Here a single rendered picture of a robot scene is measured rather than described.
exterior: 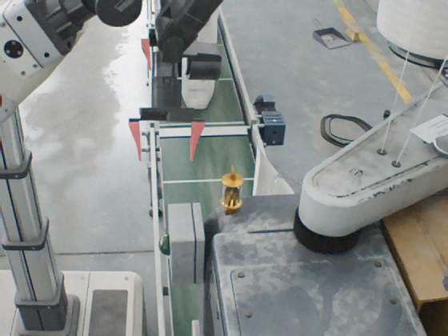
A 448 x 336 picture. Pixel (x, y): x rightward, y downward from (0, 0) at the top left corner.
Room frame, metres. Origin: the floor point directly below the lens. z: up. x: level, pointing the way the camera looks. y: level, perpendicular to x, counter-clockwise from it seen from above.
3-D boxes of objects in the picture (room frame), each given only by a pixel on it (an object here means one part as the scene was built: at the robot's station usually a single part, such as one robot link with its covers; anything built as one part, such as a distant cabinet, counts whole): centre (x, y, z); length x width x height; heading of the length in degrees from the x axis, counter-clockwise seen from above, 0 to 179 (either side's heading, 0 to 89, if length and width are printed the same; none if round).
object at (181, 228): (0.58, 0.05, 1.29); 0.08 x 0.05 x 0.09; 9
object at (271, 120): (2.43, -0.18, 0.35); 0.30 x 0.15 x 0.15; 9
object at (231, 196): (0.60, -0.01, 1.37); 0.03 x 0.02 x 0.03; 9
